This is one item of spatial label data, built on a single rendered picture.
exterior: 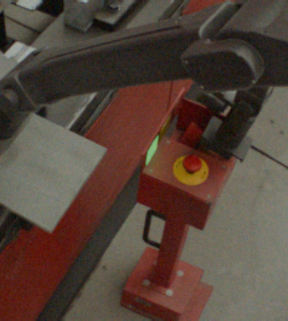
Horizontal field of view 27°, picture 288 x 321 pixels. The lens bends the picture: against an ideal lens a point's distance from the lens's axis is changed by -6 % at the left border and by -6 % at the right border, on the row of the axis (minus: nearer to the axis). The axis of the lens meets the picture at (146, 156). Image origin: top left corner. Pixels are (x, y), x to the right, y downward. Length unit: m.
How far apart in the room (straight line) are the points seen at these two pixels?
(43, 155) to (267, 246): 1.26
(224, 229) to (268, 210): 0.19
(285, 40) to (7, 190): 0.63
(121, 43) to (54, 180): 0.43
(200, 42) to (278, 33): 0.08
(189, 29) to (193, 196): 0.77
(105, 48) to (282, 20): 0.21
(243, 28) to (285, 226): 1.75
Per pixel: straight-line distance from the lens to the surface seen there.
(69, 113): 1.23
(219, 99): 1.23
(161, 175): 1.27
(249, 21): 0.48
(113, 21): 1.38
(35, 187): 0.99
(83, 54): 0.65
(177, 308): 1.85
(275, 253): 2.13
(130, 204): 2.08
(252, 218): 2.17
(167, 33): 0.55
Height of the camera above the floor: 1.83
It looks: 54 degrees down
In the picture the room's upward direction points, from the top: 8 degrees clockwise
